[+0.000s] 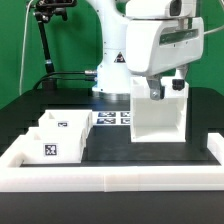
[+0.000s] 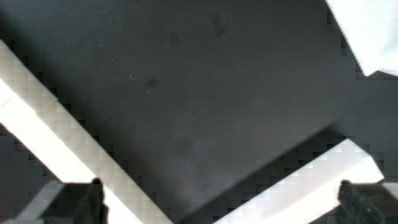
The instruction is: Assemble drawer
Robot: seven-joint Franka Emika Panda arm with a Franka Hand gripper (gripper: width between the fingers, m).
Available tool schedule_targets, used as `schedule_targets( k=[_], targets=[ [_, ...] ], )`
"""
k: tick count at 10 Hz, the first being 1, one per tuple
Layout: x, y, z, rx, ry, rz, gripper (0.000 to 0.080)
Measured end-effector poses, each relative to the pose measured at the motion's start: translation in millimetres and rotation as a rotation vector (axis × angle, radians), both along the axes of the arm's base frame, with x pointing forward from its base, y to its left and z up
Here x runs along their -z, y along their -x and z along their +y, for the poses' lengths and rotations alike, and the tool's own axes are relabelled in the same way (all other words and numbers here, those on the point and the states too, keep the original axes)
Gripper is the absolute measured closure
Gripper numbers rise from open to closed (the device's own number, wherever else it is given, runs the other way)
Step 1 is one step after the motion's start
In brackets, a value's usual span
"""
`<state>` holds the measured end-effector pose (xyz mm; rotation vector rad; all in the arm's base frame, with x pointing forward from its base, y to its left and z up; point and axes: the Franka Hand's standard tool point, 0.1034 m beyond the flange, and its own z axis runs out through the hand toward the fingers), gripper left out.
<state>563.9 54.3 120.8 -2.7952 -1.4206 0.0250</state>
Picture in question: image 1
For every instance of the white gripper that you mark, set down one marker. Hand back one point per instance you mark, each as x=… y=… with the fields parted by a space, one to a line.
x=156 y=46

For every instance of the white drawer cabinet box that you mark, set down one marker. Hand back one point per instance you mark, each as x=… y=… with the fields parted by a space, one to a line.
x=157 y=121

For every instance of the white front drawer tray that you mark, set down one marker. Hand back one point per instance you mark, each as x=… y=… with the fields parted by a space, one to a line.
x=53 y=146

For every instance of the white drawer tray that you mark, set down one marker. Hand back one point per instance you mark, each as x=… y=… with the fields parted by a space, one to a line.
x=53 y=146
x=78 y=119

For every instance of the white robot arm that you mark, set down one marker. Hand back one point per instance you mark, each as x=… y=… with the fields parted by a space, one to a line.
x=113 y=75

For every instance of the white rear drawer tray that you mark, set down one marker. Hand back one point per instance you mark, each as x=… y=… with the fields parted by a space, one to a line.
x=78 y=119

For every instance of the white fiducial marker sheet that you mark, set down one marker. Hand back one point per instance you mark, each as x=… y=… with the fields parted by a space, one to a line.
x=111 y=118

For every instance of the black camera stand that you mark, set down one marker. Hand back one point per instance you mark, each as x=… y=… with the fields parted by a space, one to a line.
x=44 y=11

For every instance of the white border frame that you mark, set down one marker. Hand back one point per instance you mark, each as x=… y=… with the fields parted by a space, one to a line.
x=15 y=178

